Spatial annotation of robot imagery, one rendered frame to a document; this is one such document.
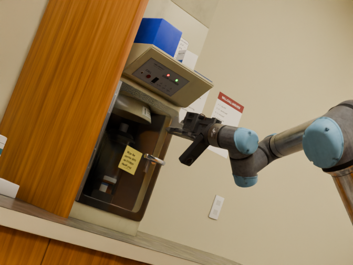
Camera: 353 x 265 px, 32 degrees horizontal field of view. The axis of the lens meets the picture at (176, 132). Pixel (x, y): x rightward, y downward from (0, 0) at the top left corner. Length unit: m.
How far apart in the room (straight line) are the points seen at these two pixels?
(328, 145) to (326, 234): 2.46
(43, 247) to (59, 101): 0.57
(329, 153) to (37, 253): 0.76
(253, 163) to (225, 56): 1.13
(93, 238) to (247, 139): 0.55
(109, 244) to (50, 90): 0.61
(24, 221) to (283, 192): 2.24
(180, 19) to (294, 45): 1.38
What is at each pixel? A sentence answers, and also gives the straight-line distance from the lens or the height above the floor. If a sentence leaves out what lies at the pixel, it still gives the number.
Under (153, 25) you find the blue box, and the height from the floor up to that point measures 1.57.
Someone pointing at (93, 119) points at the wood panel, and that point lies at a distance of 1.78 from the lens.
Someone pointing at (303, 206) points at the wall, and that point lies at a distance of 3.69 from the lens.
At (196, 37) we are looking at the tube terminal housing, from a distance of 2.16.
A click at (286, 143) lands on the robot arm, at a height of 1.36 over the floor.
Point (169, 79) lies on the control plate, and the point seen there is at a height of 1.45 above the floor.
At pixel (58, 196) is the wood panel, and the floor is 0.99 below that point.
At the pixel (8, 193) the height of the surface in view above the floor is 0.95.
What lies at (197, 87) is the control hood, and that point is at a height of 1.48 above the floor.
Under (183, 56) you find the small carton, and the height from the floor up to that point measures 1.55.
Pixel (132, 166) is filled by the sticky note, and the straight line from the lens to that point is 2.00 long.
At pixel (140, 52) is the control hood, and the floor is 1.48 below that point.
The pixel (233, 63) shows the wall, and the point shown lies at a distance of 2.98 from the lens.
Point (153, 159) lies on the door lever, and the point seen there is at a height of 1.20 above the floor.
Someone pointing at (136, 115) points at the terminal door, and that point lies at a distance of 1.98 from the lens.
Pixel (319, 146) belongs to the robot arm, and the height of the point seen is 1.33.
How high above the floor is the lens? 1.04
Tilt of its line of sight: 8 degrees up
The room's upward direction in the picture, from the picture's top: 20 degrees clockwise
